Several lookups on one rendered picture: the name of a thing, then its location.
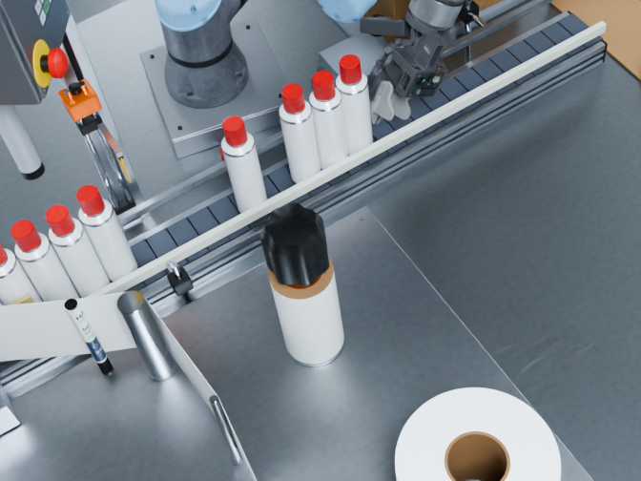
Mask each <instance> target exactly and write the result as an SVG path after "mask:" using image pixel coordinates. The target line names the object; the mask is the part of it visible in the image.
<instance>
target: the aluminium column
mask: <svg viewBox="0 0 641 481"><path fill-rule="evenodd" d="M66 2H67V5H68V7H69V4H68V1H67V0H66ZM69 10H70V13H71V15H70V18H69V21H68V25H67V28H66V31H65V34H64V37H63V41H62V44H61V48H60V49H61V50H62V51H63V52H64V53H65V54H66V56H67V58H68V70H67V72H66V74H65V75H64V76H63V78H60V80H61V83H62V85H63V87H64V89H65V88H67V87H69V85H70V84H71V83H73V82H78V81H80V80H83V79H87V80H88V82H89V83H90V85H91V86H92V88H93V90H94V91H95V93H96V94H97V96H98V99H99V101H100V104H101V106H102V109H101V110H99V111H97V112H98V113H99V115H100V116H101V118H102V120H103V122H104V124H105V125H106V127H107V128H108V130H109V131H110V133H111V134H112V136H113V137H114V139H115V141H116V142H117V144H118V145H119V147H120V148H121V150H122V152H123V154H124V155H123V156H124V158H123V162H124V164H125V167H126V169H127V172H128V174H129V177H130V179H131V182H129V180H128V179H127V177H126V176H125V174H124V173H123V171H122V169H121V166H120V164H119V161H118V159H117V156H116V155H115V153H114V156H115V159H116V161H117V163H118V166H119V168H120V171H121V173H122V176H123V177H124V180H125V182H126V185H127V187H128V190H129V192H130V195H131V196H132V198H133V199H134V202H135V204H136V206H137V205H139V204H141V203H143V202H145V200H144V198H143V196H142V194H141V191H140V189H139V186H138V183H137V181H136V178H135V176H134V171H133V169H132V166H131V164H130V161H129V160H128V157H127V154H126V152H125V149H124V147H123V144H122V141H121V139H120V136H119V134H118V131H117V129H116V127H115V124H114V120H113V118H112V115H111V113H110V110H109V107H108V105H107V102H106V100H105V97H104V94H103V93H102V90H101V88H100V85H99V83H98V80H97V77H96V75H95V72H94V70H93V66H92V63H91V60H90V58H89V56H88V54H87V51H86V48H85V46H84V43H83V41H82V38H81V36H80V33H79V30H78V28H77V26H76V24H75V21H74V19H73V16H72V12H71V9H70V7H69ZM90 136H91V138H92V140H93V144H94V146H95V149H96V151H97V152H98V155H99V157H100V160H101V162H102V164H103V167H104V169H105V171H106V174H107V176H108V179H109V181H110V183H111V185H112V187H113V189H114V193H115V195H116V198H117V200H121V199H124V198H125V197H124V195H123V193H122V190H121V188H120V185H119V183H118V180H117V178H116V176H115V173H114V169H113V167H112V164H111V163H110V161H109V158H108V156H107V153H106V151H105V148H104V146H103V144H102V141H101V139H100V136H99V134H98V131H97V130H95V131H93V132H91V133H90Z"/></svg>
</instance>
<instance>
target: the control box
mask: <svg viewBox="0 0 641 481"><path fill-rule="evenodd" d="M33 3H34V0H0V105H38V104H40V103H41V101H42V98H46V95H47V92H48V89H49V86H50V83H51V79H52V76H51V74H50V73H43V72H42V71H41V68H40V57H41V55H42V54H49V52H50V50H51V49H53V48H61V44H62V41H63V37H64V34H65V31H66V28H67V25H68V21H69V18H70V15H71V13H70V10H69V7H68V5H67V2H66V0H53V1H52V6H51V9H50V12H49V16H48V19H47V22H46V25H45V28H44V30H43V31H42V29H41V27H40V24H39V22H38V20H37V17H36V15H35V13H34V10H33V8H32V6H33Z"/></svg>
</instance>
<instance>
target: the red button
mask: <svg viewBox="0 0 641 481"><path fill-rule="evenodd" d="M40 68H41V71H42V72H43V73H50V74H51V76H52V77H53V78H63V76H64V75H65V74H66V72H67V70H68V58H67V56H66V54H65V53H64V52H63V51H62V50H61V49H60V48H53V49H51V50H50V52H49V54H42V55H41V57H40Z"/></svg>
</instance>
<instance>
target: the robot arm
mask: <svg viewBox="0 0 641 481"><path fill-rule="evenodd" d="M247 1H248V0H155V11H156V14H157V16H158V19H159V21H160V25H161V29H162V32H163V36H164V39H165V43H166V47H167V51H168V53H167V59H166V64H165V70H164V78H165V82H166V86H167V90H168V92H169V94H170V95H171V97H172V98H173V99H174V100H176V101H177V102H178V103H180V104H182V105H184V106H187V107H191V108H196V109H210V108H215V107H218V106H221V105H224V104H226V103H228V102H230V101H232V100H233V99H234V98H236V97H237V96H238V95H239V94H240V93H241V92H242V91H243V89H244V88H245V86H246V84H247V81H248V68H247V62H246V59H245V57H244V55H243V53H242V52H241V50H240V49H239V47H238V46H237V44H236V43H235V41H234V40H233V37H232V32H231V27H230V23H231V20H232V19H233V18H234V17H235V15H236V14H237V13H238V12H239V10H240V9H241V8H242V7H243V6H244V5H245V4H246V2H247ZM318 2H319V3H320V4H321V9H322V10H323V11H324V12H325V13H326V14H327V15H328V16H329V17H330V18H332V19H334V20H335V21H338V22H341V23H344V24H350V23H354V22H357V21H359V20H360V19H361V20H360V32H361V33H369V34H370V35H372V36H374V37H381V36H383V35H392V36H402V37H406V36H410V38H396V39H395V42H394V43H390V45H389V46H388V47H386V48H385V49H384V50H383V53H382V55H381V56H380V58H379V59H378V60H376V64H375V66H374V68H373V69H372V71H371V73H370V75H369V77H368V90H369V101H370V113H371V122H372V124H373V125H375V124H378V123H380V122H381V121H382V120H383V119H386V120H392V118H393V116H394V115H396V116H397V117H399V118H401V119H408V118H409V116H410V114H411V111H410V108H409V105H408V102H407V99H408V98H409V97H428V96H432V95H433V96H434V97H435V96H436V94H437V92H438V91H439V89H440V87H441V85H442V83H443V81H444V79H445V76H446V74H447V72H448V69H447V68H446V67H445V62H444V61H443V60H442V59H441V57H440V56H441V54H442V52H443V50H444V48H445V46H453V45H454V42H455V40H456V37H455V36H454V35H453V34H452V33H451V32H450V29H451V27H452V26H453V25H454V23H455V21H456V19H457V17H458V14H459V12H460V10H461V8H462V6H463V4H464V2H465V0H411V2H410V4H409V6H408V7H409V10H408V12H407V14H406V16H405V19H401V18H385V17H384V16H383V15H381V14H374V15H372V16H369V18H362V17H363V16H364V15H365V14H366V12H367V11H368V10H369V9H370V8H372V7H373V6H374V5H375V3H376V2H377V0H318ZM439 60H442V61H443V62H444V64H442V63H441V62H440V61H439ZM387 78H388V79H389V81H387ZM437 86H438V87H437ZM436 88H437V89H436Z"/></svg>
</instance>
